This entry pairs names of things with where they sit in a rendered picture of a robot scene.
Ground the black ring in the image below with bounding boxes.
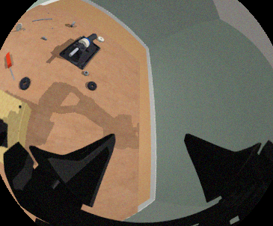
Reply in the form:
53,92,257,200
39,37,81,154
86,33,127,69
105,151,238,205
88,81,97,91

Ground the red-handled screwdriver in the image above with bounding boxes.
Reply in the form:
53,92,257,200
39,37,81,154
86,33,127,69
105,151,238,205
6,52,15,78

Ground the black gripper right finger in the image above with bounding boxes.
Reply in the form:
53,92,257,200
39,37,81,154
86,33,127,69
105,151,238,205
184,134,262,203

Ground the black round disc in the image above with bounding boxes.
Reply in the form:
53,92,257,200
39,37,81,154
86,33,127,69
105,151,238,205
19,77,30,90

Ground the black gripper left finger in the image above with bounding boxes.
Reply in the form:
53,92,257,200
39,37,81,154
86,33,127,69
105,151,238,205
30,133,116,207

